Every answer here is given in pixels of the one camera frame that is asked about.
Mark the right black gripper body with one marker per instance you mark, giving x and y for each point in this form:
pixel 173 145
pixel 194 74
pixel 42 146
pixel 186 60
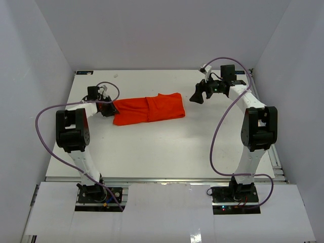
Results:
pixel 217 85

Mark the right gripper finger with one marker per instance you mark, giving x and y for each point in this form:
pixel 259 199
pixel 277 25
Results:
pixel 197 97
pixel 208 88

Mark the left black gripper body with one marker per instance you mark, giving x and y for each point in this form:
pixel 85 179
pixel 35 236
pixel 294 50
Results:
pixel 108 99

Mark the orange t-shirt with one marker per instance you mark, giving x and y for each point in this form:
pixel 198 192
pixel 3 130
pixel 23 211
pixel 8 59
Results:
pixel 148 109

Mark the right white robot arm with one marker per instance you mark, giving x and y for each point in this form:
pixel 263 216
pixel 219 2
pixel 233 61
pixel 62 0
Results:
pixel 258 131

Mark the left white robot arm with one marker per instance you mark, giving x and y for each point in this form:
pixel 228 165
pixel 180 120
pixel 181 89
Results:
pixel 73 136

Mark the left blue table label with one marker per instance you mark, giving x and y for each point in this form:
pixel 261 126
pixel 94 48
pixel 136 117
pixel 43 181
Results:
pixel 84 72

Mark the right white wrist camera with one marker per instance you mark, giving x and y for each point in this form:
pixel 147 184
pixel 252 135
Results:
pixel 206 70

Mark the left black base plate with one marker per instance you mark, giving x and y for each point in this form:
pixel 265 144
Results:
pixel 95 198

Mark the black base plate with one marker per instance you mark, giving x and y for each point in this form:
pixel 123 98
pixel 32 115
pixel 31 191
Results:
pixel 224 203
pixel 95 198

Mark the aluminium front rail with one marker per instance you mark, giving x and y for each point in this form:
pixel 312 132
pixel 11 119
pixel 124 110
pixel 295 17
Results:
pixel 142 180

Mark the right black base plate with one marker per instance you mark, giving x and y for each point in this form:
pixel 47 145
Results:
pixel 224 203

